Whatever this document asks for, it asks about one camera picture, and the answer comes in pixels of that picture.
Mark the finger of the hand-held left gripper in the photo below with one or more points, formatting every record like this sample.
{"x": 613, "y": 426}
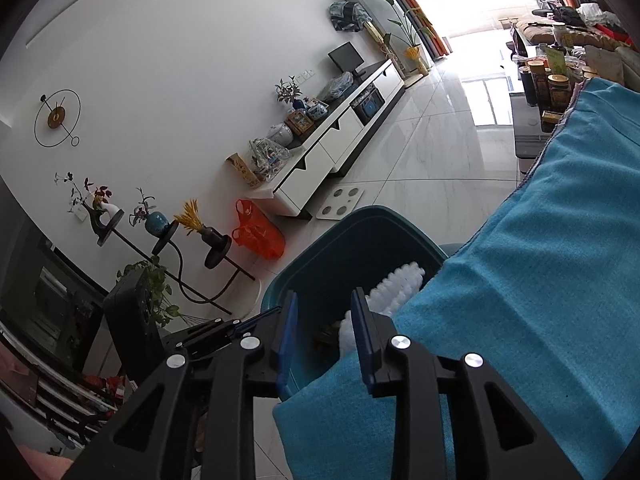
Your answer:
{"x": 210, "y": 344}
{"x": 215, "y": 327}

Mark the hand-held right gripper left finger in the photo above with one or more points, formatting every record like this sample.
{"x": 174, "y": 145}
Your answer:
{"x": 289, "y": 340}

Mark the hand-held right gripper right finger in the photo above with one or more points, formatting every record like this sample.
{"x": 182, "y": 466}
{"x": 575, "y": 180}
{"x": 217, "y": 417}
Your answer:
{"x": 361, "y": 340}

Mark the teal plastic trash bin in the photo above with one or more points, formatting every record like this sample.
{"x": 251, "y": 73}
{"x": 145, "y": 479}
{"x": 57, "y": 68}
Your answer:
{"x": 320, "y": 270}

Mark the person's left forearm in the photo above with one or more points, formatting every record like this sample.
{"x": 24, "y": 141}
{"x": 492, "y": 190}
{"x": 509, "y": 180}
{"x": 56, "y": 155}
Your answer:
{"x": 42, "y": 462}

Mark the green trailing plant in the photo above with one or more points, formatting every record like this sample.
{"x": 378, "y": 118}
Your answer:
{"x": 165, "y": 312}

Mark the black three-tray plant stand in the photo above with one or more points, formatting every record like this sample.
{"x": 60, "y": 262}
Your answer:
{"x": 220, "y": 252}

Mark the dark glass cabinet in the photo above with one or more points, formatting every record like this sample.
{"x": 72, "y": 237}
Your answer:
{"x": 45, "y": 285}

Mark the dark vase with yellow wheat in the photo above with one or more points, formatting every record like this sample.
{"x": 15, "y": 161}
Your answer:
{"x": 210, "y": 235}

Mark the orange plastic bag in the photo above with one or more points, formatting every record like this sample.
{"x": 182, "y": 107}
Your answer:
{"x": 260, "y": 240}

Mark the blue vase with plant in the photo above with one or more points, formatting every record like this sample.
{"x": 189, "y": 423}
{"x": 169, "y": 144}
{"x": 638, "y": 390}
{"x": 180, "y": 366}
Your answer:
{"x": 156, "y": 222}

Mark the white slatted rack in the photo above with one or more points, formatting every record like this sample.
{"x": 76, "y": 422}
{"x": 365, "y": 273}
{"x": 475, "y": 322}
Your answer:
{"x": 55, "y": 400}

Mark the white vase with red flowers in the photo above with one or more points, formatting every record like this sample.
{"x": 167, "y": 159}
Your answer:
{"x": 97, "y": 207}

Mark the white body scale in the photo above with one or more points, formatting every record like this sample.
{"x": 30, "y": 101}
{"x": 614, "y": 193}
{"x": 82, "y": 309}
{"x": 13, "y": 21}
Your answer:
{"x": 340, "y": 202}

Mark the beige cardboard box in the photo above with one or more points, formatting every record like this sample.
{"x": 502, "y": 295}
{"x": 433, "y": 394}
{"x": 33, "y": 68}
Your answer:
{"x": 243, "y": 170}

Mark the clear plastic bag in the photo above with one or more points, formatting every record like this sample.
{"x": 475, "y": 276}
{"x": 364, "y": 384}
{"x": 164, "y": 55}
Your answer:
{"x": 335, "y": 87}
{"x": 269, "y": 159}

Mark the blue printed blanket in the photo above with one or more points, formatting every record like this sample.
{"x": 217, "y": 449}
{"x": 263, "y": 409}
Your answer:
{"x": 525, "y": 260}

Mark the white TV cabinet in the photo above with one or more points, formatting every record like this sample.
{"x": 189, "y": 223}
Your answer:
{"x": 345, "y": 130}

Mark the blue white porcelain jar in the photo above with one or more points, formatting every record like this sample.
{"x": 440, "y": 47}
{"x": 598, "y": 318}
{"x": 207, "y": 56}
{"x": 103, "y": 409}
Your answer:
{"x": 317, "y": 110}

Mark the small plant in vase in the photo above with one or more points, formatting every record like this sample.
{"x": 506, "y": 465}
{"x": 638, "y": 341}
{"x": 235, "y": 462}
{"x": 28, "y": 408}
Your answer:
{"x": 289, "y": 92}

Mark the grey coffee table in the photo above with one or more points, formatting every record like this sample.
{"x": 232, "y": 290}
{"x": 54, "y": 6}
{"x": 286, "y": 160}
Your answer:
{"x": 525, "y": 130}

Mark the black monitor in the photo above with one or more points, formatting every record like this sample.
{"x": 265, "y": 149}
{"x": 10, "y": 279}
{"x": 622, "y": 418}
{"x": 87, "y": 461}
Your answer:
{"x": 345, "y": 57}

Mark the tall plant in yellow pot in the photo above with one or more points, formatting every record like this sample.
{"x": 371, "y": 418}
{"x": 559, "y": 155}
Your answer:
{"x": 412, "y": 55}

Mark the flat brown tin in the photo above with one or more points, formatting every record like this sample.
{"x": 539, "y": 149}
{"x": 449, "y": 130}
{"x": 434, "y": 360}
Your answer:
{"x": 550, "y": 118}

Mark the dark bottle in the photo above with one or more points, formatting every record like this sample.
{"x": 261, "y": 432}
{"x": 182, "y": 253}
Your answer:
{"x": 525, "y": 85}

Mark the pale wooden stand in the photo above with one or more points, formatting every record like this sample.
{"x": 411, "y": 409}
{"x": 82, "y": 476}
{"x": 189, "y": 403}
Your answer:
{"x": 375, "y": 32}

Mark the brown jar with lid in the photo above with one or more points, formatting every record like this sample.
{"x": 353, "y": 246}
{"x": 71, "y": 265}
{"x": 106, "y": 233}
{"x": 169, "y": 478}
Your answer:
{"x": 558, "y": 91}
{"x": 539, "y": 80}

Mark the blue patterned cloth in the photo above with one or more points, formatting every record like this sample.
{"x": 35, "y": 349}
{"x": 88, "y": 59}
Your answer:
{"x": 347, "y": 15}

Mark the green paper box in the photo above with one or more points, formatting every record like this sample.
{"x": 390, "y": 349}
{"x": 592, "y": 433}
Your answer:
{"x": 554, "y": 60}

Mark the green brown sofa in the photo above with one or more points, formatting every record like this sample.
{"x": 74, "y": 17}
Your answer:
{"x": 540, "y": 29}

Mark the large clear plastic jar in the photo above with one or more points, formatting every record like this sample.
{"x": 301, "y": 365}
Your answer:
{"x": 559, "y": 35}

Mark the black bag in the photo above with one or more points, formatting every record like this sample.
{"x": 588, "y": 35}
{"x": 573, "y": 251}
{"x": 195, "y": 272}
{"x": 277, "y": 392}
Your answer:
{"x": 567, "y": 15}

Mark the round black wall clock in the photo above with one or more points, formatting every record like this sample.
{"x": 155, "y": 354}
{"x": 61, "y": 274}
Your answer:
{"x": 56, "y": 116}

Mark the wooden picture frame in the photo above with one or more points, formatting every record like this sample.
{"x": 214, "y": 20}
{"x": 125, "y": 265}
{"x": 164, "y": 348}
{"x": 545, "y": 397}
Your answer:
{"x": 301, "y": 122}

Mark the white wall sockets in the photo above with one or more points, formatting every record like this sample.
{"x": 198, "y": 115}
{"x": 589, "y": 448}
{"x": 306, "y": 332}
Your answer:
{"x": 303, "y": 77}

